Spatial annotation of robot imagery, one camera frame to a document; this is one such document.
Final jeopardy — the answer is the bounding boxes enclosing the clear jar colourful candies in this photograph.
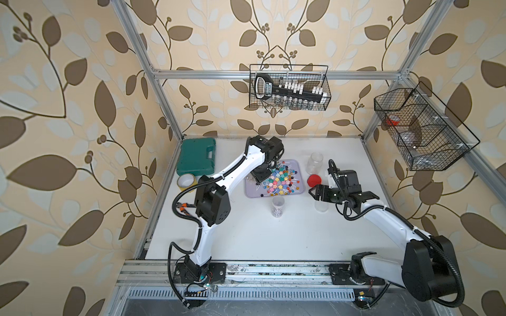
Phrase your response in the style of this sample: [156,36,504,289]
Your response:
[314,201,329,213]

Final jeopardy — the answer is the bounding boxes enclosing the clear jar dark beads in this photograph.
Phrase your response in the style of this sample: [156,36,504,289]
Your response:
[271,196,285,218]

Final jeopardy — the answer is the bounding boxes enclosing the red jar lid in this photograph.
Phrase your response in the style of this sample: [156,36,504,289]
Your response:
[307,175,322,188]

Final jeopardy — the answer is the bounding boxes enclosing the clear candy jar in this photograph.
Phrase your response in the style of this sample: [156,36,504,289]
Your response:
[306,152,324,175]

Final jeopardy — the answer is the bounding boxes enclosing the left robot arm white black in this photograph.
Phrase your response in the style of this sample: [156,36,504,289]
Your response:
[171,135,284,280]

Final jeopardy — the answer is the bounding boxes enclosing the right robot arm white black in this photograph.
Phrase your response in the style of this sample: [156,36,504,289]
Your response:
[309,160,465,309]

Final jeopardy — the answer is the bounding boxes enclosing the pile of star candies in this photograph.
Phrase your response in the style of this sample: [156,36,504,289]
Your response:
[260,164,303,197]

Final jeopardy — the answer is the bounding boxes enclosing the pile of lollipops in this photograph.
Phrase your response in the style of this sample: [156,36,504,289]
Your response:
[246,159,303,197]

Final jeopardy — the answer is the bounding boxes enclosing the lilac plastic tray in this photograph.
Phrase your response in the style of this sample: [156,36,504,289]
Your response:
[244,159,306,198]

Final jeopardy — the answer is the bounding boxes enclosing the green plastic tool case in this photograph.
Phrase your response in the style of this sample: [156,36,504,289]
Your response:
[176,138,216,176]

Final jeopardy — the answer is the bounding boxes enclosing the red item in basket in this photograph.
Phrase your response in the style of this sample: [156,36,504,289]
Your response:
[386,115,401,126]

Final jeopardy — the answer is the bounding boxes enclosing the orange black pliers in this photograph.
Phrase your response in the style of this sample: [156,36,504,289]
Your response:
[177,203,195,217]

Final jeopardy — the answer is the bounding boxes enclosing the black socket set rail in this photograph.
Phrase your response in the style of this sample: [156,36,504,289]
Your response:
[253,74,329,103]

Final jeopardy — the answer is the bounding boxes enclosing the black wire basket centre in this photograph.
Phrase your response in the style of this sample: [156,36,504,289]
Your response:
[249,64,332,111]

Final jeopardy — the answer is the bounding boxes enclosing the black wire basket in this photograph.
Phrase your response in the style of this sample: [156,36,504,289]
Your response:
[249,64,332,111]
[374,82,480,171]

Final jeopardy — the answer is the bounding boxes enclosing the black wire basket right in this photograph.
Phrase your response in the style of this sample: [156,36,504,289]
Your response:
[374,82,480,171]

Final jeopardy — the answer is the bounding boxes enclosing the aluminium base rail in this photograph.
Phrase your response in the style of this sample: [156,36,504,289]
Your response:
[115,260,444,289]

